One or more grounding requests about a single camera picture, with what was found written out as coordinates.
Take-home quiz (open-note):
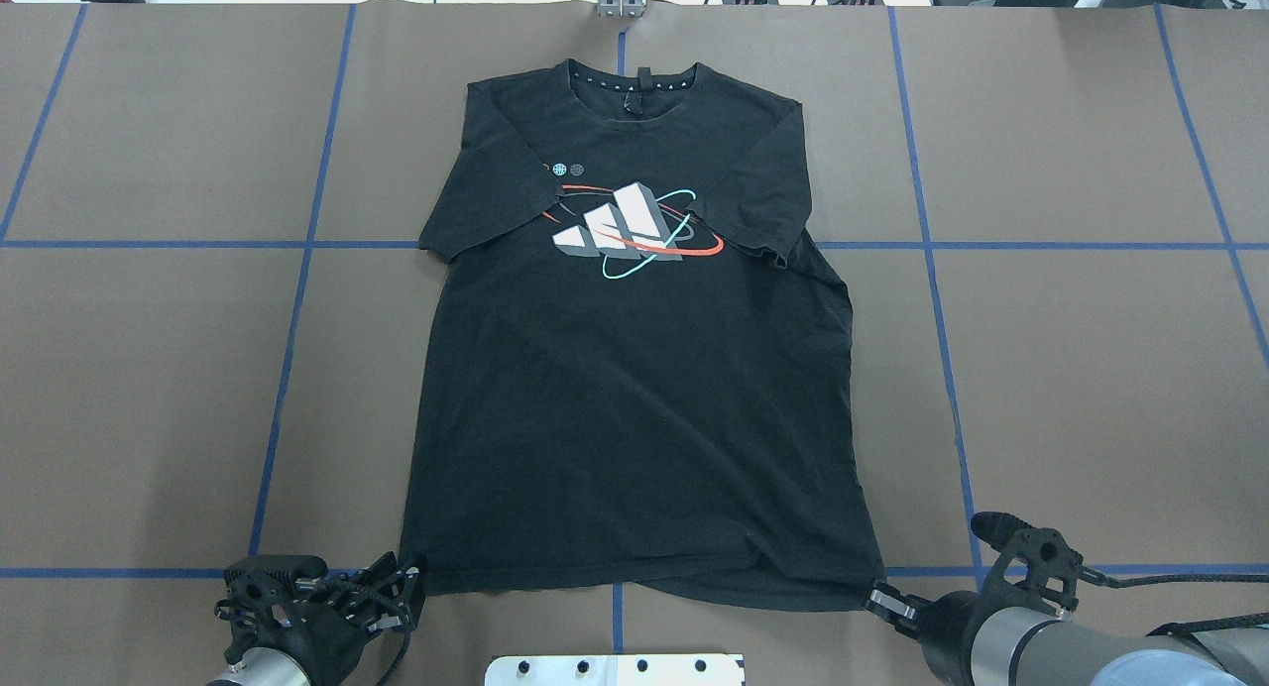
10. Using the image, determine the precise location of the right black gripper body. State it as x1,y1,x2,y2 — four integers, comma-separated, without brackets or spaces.
865,585,978,685

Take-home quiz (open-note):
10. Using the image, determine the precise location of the black printed t-shirt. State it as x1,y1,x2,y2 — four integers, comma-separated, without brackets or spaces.
400,60,884,611

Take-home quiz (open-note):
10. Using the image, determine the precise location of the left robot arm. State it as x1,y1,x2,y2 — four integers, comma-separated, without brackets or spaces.
212,552,425,685

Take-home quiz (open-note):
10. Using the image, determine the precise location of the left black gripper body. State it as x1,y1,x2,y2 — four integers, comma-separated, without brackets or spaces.
220,552,425,682

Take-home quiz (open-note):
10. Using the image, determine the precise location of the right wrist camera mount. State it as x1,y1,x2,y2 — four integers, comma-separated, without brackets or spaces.
970,512,1084,618

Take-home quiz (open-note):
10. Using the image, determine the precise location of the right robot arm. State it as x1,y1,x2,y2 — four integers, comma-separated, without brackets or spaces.
865,585,1268,685

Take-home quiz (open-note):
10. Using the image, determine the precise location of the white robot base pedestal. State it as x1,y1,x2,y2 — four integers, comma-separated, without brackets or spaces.
483,653,747,685

